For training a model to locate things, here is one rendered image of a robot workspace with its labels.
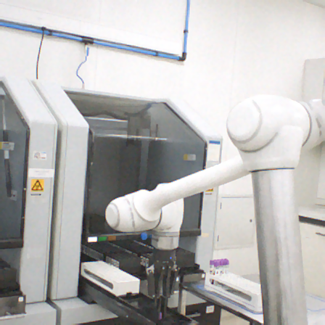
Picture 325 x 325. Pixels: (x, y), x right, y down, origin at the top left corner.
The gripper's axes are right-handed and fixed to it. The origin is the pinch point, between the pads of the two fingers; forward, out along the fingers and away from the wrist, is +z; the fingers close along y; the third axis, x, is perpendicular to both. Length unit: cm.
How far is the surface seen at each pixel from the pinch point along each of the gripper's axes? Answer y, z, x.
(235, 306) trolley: -29.9, 2.2, 5.6
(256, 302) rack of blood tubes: -33.1, -0.9, 12.5
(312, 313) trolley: -52, 2, 23
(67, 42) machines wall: -32, -111, -158
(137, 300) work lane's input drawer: -3.1, 3.8, -18.0
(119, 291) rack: 2.4, 0.9, -22.2
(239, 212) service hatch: -194, -1, -158
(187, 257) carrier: -48, -2, -46
